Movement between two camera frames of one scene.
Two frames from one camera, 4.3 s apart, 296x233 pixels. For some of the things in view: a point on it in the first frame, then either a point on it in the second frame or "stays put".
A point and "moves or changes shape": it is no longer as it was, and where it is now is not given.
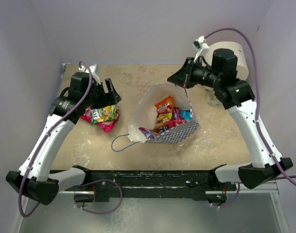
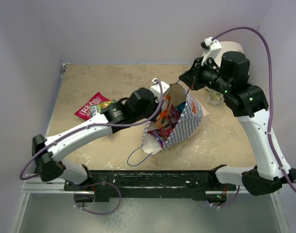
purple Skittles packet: [150, 134] → [161, 134]
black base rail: [109, 185] stays put
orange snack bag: [165, 111] moves or changes shape
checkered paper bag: [144, 114] moves or changes shape
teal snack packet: [185, 114] → [180, 108]
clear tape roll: [211, 97] stays put
